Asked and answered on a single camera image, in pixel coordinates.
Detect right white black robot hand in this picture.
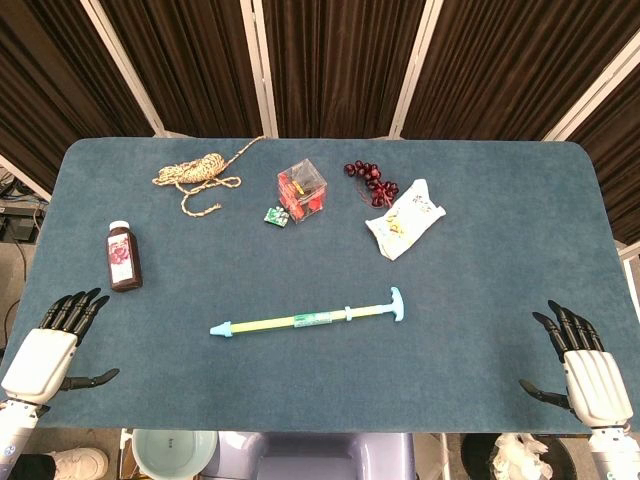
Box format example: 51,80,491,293
518,299,635,430

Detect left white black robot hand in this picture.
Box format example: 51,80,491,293
1,287,121,407

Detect yellow rod with blue ends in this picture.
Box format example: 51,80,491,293
209,286,406,338

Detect lavender robot base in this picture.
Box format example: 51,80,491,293
202,430,416,480

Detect white crumpled bin bag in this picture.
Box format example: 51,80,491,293
492,433,554,480

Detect white sneaker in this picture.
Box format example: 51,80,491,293
47,447,110,480

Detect black electronics box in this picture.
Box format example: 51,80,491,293
0,214,37,244

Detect dark red juice bottle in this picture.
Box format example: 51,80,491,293
105,220,144,293

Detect black trash bin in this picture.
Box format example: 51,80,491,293
459,432,576,480

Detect pale green plastic basin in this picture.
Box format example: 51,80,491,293
130,428,220,480

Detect brown curtain screen panel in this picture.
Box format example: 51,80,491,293
239,0,444,140
0,0,166,194
82,0,279,139
389,0,640,142
544,34,640,246

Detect white snack bag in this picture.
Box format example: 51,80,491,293
364,178,447,262

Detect small green candy packet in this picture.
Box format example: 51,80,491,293
263,205,290,229

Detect blue felt table mat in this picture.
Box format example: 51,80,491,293
0,137,640,435

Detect dark red grape bunch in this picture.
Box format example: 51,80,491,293
343,160,401,209

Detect clear cube box red contents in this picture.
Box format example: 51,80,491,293
276,158,329,224

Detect beige braided rope bundle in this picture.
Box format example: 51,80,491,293
152,134,266,218

